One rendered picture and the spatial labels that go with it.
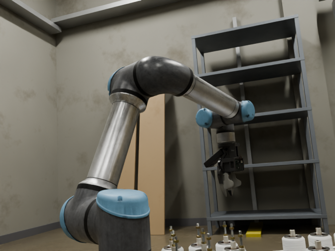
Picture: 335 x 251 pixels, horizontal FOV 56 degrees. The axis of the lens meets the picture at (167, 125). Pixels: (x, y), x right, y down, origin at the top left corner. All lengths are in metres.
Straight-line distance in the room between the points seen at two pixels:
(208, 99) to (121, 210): 0.48
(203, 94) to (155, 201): 2.33
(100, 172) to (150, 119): 2.66
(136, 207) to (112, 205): 0.05
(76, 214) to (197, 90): 0.49
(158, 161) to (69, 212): 2.50
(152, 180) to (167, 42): 1.68
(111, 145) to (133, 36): 3.34
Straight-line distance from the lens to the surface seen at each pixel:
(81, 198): 0.82
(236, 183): 1.34
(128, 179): 3.41
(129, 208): 0.69
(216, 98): 1.03
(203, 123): 1.21
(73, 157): 4.22
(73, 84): 4.38
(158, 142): 3.34
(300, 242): 1.55
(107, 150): 0.86
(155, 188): 3.25
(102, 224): 0.72
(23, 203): 3.90
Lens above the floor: 0.56
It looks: 9 degrees up
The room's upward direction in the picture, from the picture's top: 4 degrees counter-clockwise
